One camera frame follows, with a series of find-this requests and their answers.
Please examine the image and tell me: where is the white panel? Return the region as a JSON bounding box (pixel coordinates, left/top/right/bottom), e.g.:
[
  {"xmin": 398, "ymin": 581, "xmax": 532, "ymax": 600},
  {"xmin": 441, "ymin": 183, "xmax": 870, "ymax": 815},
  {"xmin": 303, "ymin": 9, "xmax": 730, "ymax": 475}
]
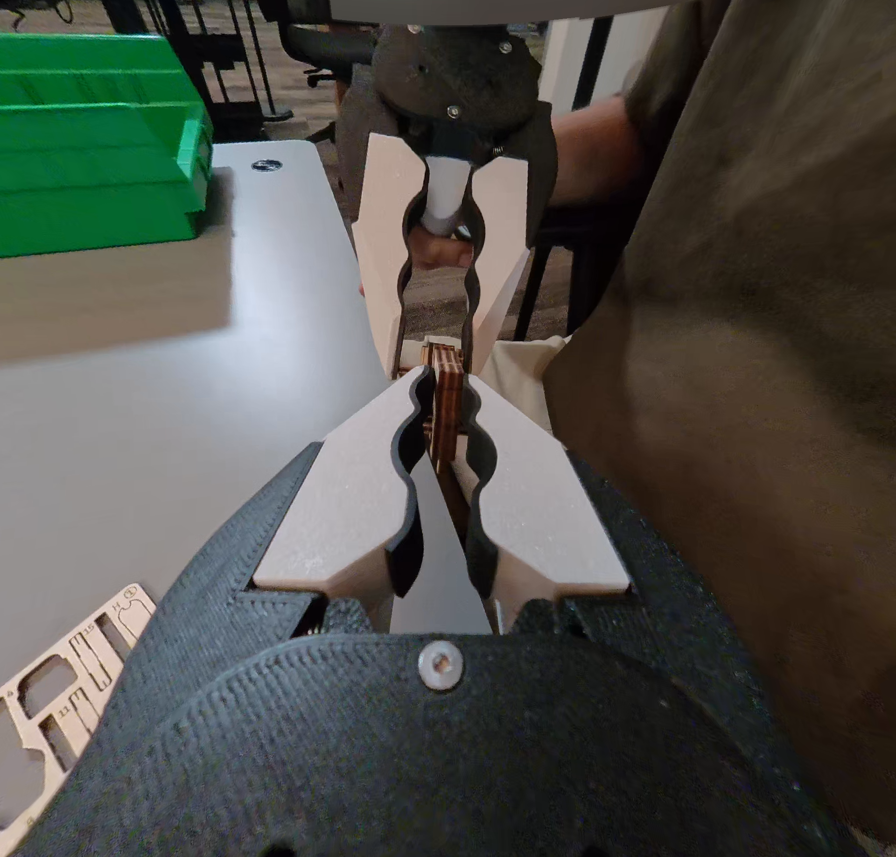
[{"xmin": 545, "ymin": 11, "xmax": 667, "ymax": 113}]

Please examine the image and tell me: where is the person's right forearm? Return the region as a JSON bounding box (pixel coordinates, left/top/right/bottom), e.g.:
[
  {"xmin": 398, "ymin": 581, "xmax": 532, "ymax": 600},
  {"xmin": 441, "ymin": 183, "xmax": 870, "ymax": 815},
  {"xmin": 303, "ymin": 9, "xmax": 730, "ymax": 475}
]
[{"xmin": 549, "ymin": 94, "xmax": 646, "ymax": 208}]

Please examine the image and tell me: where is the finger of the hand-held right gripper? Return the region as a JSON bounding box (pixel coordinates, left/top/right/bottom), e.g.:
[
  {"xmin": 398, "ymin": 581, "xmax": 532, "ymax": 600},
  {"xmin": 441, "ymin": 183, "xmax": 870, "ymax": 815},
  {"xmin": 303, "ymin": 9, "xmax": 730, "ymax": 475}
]
[
  {"xmin": 458, "ymin": 157, "xmax": 533, "ymax": 376},
  {"xmin": 350, "ymin": 132, "xmax": 431, "ymax": 379}
]

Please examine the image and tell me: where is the person's right hand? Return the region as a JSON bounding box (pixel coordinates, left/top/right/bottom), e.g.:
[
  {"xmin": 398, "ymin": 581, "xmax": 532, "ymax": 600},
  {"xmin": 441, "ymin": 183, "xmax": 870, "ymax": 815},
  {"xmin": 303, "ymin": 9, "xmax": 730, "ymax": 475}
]
[{"xmin": 409, "ymin": 228, "xmax": 475, "ymax": 271}]

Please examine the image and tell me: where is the black office chair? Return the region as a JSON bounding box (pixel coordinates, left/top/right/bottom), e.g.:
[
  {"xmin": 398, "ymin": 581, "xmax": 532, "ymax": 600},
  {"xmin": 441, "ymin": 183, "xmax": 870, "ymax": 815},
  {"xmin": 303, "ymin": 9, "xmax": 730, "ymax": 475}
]
[{"xmin": 255, "ymin": 0, "xmax": 380, "ymax": 145}]

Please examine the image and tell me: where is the person in olive shirt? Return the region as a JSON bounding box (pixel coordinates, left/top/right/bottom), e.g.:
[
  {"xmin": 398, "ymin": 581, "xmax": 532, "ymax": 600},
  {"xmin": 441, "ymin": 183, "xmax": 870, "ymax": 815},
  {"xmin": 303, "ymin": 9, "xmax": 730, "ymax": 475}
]
[{"xmin": 542, "ymin": 0, "xmax": 896, "ymax": 845}]

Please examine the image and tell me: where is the green plastic storage bin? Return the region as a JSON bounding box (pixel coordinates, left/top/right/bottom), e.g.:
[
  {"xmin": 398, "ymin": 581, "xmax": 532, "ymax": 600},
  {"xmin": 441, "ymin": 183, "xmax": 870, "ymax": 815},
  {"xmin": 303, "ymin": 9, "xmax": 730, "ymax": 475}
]
[{"xmin": 0, "ymin": 32, "xmax": 215, "ymax": 259}]

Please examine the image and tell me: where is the black metal stand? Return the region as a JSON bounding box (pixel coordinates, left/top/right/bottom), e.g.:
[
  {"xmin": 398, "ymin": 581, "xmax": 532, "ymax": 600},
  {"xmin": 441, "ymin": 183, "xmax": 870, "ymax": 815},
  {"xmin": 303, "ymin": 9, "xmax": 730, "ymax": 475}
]
[{"xmin": 514, "ymin": 202, "xmax": 632, "ymax": 344}]

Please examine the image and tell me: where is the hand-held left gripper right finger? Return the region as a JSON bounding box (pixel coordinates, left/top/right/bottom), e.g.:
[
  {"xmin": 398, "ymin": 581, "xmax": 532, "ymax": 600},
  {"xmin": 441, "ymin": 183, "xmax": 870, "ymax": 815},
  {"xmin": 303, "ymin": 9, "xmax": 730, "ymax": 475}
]
[{"xmin": 458, "ymin": 374, "xmax": 632, "ymax": 635}]

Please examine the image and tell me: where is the laser-cut wooden puzzle sheet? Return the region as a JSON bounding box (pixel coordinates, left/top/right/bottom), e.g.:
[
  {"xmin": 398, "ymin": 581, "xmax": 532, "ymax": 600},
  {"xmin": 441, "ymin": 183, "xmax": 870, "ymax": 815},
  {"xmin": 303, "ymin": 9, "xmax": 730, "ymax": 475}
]
[{"xmin": 0, "ymin": 583, "xmax": 157, "ymax": 852}]

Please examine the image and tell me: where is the grey desk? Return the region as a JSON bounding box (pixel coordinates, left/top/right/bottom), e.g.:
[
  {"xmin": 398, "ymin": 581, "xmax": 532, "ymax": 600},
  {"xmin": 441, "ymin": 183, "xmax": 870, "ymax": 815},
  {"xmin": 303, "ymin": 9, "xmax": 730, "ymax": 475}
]
[{"xmin": 0, "ymin": 139, "xmax": 495, "ymax": 854}]

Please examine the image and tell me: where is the layered wooden puzzle piece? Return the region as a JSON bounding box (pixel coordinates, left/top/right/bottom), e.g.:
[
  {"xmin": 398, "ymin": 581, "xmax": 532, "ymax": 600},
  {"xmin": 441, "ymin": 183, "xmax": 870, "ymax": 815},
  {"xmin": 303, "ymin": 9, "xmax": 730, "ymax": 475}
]
[{"xmin": 399, "ymin": 335, "xmax": 467, "ymax": 474}]

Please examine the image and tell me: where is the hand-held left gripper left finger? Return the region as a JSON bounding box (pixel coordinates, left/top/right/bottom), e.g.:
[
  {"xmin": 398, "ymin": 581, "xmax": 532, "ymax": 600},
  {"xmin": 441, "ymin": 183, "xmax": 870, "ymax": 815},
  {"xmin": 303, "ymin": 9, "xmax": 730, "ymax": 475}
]
[{"xmin": 252, "ymin": 364, "xmax": 435, "ymax": 628}]

